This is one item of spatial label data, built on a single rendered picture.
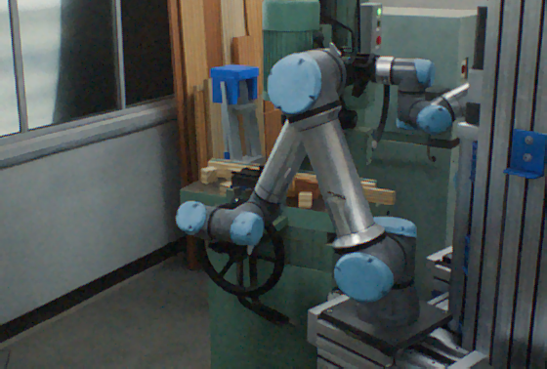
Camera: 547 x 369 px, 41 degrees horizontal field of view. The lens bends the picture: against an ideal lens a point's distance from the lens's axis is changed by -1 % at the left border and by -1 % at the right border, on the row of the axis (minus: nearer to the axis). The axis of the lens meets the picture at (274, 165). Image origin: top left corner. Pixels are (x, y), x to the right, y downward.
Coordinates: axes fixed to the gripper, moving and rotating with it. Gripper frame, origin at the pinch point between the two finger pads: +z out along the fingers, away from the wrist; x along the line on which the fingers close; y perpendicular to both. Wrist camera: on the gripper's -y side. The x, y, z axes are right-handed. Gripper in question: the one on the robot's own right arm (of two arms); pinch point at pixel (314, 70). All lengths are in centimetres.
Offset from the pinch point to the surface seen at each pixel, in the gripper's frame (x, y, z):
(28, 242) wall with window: 43, -81, 147
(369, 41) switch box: -30.4, -21.4, -3.9
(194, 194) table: 33, -26, 38
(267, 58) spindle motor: -3.8, -0.3, 16.9
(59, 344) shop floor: 77, -107, 128
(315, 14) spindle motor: -16.8, 5.7, 3.6
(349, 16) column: -31.8, -11.0, 1.2
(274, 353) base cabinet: 68, -62, 9
